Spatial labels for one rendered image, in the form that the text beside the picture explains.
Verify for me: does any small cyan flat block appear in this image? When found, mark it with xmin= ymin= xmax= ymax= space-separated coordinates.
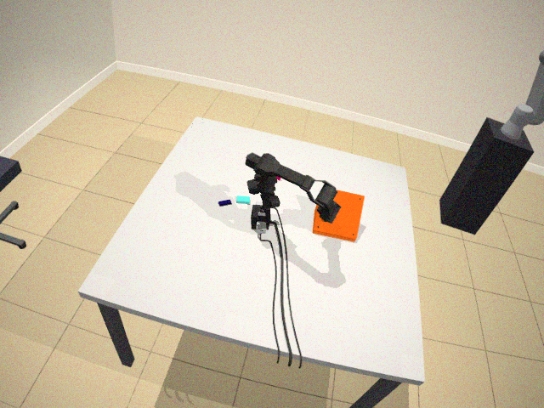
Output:
xmin=236 ymin=195 xmax=250 ymax=204

